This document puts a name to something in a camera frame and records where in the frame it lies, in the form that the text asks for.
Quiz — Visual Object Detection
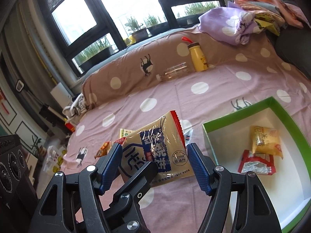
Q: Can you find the white Diovo snack bag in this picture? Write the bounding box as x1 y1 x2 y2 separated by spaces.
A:
184 129 193 146

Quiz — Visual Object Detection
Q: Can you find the grey sofa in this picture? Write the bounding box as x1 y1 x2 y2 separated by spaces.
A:
273 0 311 73

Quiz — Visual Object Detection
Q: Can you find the white black crumpled cloth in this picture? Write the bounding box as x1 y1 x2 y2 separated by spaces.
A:
62 94 88 120

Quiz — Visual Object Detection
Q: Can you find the black framed window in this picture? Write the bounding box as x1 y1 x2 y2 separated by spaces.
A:
37 0 225 77

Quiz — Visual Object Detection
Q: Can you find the green cardboard box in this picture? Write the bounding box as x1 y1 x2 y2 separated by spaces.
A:
202 97 310 232

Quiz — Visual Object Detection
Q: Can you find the pink orange folded cloth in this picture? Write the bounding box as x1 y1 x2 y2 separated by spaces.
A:
234 0 310 28

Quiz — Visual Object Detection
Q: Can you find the white blue cracker bag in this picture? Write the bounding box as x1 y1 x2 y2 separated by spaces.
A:
119 110 194 187

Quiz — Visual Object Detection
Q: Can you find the yellow rice cracker bag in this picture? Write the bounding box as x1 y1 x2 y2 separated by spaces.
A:
250 126 284 159

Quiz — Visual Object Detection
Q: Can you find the orange mushroom snack bag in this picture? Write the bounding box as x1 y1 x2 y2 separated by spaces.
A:
94 141 112 159

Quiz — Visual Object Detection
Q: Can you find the red box at bedside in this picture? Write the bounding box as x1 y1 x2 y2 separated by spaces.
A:
65 121 75 133

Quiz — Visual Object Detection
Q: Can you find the brown polka dot bolster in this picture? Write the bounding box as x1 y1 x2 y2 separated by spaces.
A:
82 27 277 108

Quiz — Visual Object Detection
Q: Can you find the yellow bottle red strap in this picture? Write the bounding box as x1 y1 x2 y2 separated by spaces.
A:
181 36 210 72

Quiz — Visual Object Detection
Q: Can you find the pink polka dot sheet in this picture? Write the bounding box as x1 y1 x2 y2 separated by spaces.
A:
59 50 311 233

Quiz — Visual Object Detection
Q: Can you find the red orange snack bag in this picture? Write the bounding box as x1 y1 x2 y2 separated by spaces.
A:
238 150 276 176

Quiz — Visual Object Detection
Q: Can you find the purple folded cloth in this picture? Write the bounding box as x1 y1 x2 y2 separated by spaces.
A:
199 2 263 46

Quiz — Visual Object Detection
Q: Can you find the yellow patterned cloth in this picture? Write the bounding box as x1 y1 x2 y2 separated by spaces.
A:
254 13 285 36

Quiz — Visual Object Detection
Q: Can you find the black camera unit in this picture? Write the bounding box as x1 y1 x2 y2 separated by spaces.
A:
1 135 38 232

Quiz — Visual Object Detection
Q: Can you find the clear plastic water bottle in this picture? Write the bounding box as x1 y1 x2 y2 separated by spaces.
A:
156 63 190 82

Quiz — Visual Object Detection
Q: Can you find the black planter box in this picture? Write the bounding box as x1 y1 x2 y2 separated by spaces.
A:
79 46 114 73

